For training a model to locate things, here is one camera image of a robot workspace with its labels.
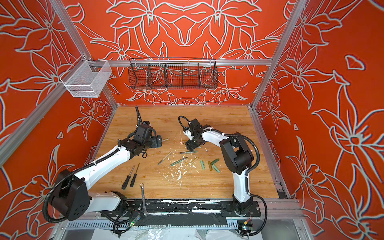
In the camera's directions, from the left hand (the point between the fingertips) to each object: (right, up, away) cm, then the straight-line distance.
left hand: (154, 138), depth 86 cm
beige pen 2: (+5, -12, +4) cm, 14 cm away
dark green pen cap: (+36, -15, +4) cm, 39 cm away
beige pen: (+5, -3, +12) cm, 13 cm away
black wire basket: (+9, +42, +14) cm, 45 cm away
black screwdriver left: (-15, -23, -3) cm, 28 cm away
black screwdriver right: (-11, -22, -2) cm, 24 cm away
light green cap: (+29, -16, +2) cm, 33 cm away
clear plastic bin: (-45, +37, +7) cm, 58 cm away
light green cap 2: (+36, -18, 0) cm, 40 cm away
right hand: (+21, -5, +10) cm, 24 cm away
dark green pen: (+20, -10, +6) cm, 23 cm away
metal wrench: (-6, -26, -5) cm, 27 cm away
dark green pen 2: (+14, -15, +4) cm, 21 cm away
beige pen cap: (+24, -15, +4) cm, 28 cm away
